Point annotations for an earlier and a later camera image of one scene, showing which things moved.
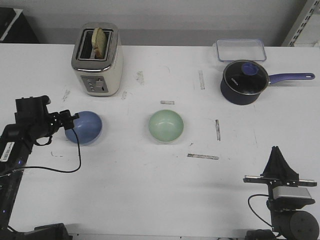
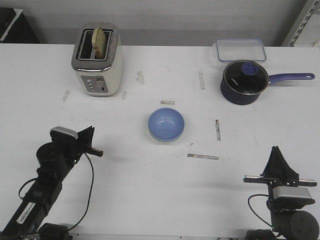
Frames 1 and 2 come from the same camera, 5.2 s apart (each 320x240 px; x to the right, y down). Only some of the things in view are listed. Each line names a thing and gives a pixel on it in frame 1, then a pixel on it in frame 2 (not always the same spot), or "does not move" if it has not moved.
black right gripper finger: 280,167 does not move
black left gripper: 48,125 -> 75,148
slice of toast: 99,43 does not move
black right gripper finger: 271,169 does not move
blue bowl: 87,127 -> 166,124
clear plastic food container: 232,49 does not move
